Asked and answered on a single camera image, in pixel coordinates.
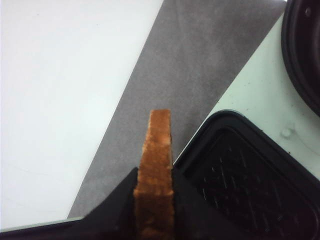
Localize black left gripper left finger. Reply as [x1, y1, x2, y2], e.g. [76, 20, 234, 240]
[0, 167, 138, 240]

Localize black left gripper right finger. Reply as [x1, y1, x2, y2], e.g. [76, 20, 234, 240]
[172, 168, 250, 240]

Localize toast slice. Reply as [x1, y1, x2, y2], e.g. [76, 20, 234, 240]
[133, 109, 175, 240]

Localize mint green breakfast maker base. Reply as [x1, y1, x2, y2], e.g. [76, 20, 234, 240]
[0, 0, 320, 230]

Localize grey table cloth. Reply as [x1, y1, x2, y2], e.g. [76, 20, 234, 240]
[68, 0, 286, 218]

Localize small black frying pan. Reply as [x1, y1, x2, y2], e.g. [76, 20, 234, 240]
[281, 0, 320, 115]

